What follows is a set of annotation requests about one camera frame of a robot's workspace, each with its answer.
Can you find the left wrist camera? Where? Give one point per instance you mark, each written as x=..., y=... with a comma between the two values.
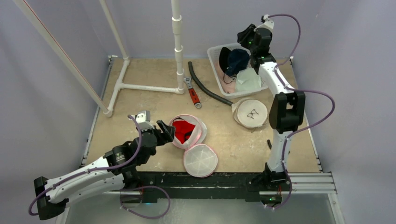
x=143, y=120

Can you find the dark blue bra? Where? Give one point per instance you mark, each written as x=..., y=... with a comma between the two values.
x=237, y=61

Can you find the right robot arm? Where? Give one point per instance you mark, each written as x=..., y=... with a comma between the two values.
x=287, y=110

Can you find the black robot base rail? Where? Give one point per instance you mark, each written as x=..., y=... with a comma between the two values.
x=201, y=184

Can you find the white plastic basket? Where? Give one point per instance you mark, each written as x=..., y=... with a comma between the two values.
x=213, y=55

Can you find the pink bra in basket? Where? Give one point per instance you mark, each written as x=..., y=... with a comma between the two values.
x=227, y=88

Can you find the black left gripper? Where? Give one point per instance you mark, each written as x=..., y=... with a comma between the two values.
x=167, y=135

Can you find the red-handled adjustable wrench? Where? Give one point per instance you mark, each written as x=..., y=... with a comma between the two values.
x=192, y=93

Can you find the white PVC pipe frame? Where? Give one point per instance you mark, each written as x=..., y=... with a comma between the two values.
x=119, y=84

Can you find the pink-rimmed mesh laundry bag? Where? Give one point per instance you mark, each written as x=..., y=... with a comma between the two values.
x=199, y=160

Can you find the pale green bra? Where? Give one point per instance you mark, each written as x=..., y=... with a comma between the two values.
x=247, y=80

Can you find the red bra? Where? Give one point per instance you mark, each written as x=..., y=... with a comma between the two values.
x=184, y=130

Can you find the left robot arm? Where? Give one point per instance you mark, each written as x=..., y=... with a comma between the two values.
x=116, y=170

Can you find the black bra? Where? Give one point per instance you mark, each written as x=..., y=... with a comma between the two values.
x=223, y=62

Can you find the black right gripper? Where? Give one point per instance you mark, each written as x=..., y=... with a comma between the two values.
x=245, y=35

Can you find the small metal clip tool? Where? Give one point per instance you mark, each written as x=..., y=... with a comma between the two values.
x=269, y=144

